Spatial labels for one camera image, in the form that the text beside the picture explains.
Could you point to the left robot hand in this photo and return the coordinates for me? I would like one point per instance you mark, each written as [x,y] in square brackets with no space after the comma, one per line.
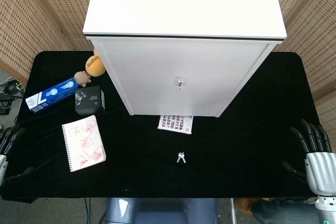
[8,140]

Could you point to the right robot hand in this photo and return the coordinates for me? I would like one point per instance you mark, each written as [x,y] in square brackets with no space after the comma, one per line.
[320,171]

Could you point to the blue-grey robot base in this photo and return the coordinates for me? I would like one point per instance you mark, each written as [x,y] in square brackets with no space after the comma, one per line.
[157,211]

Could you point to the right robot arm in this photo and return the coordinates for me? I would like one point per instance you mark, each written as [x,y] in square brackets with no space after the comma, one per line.
[326,208]

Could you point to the blue jeans leg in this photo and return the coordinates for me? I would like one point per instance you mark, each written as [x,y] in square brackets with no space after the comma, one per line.
[283,212]

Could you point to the blue light bulb box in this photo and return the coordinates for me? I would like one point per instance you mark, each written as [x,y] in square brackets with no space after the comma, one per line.
[50,95]

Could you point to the spiral notebook with red drawings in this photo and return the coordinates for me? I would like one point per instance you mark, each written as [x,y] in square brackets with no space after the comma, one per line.
[84,145]

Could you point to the brown shoe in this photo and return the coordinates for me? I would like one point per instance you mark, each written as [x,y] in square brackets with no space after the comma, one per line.
[245,205]

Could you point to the black product box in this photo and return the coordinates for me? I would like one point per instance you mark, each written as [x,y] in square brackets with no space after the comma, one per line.
[88,103]

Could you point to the small pinkish-brown plush toy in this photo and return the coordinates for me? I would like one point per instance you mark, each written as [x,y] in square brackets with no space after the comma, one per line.
[81,77]

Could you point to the orange plush toy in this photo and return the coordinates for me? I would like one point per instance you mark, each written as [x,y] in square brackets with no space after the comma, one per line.
[95,65]

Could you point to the woven rattan folding screen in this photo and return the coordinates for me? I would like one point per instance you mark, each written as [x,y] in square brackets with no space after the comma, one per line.
[39,16]
[312,24]

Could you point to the black tablecloth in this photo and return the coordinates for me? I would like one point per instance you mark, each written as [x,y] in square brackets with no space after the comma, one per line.
[147,169]

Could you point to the picture-printed card box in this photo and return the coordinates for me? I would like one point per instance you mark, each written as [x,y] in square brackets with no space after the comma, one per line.
[174,124]

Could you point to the white cabinet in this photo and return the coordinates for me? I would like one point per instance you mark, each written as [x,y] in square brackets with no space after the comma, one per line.
[183,11]

